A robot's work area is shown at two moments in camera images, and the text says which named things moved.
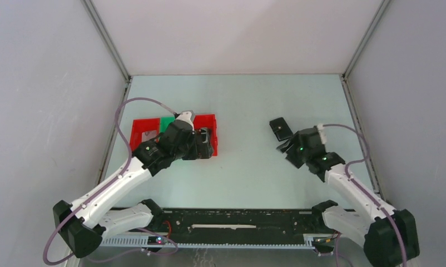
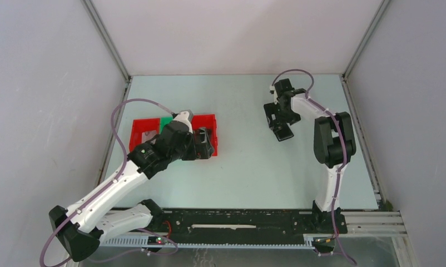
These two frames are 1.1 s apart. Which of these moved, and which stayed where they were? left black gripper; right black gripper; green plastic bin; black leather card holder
Moved: right black gripper
Stayed: black leather card holder; left black gripper; green plastic bin
